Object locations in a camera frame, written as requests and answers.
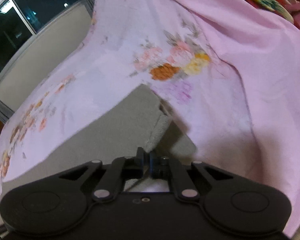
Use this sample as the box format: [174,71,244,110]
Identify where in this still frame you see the grey pants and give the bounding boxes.
[2,85,196,193]

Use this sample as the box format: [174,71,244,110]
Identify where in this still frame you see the pink floral bed sheet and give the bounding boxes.
[0,0,300,236]

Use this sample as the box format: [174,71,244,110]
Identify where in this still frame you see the left grey curtain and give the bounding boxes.
[0,100,14,124]

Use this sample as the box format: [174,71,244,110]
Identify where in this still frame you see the sliding glass window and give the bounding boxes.
[0,0,81,83]

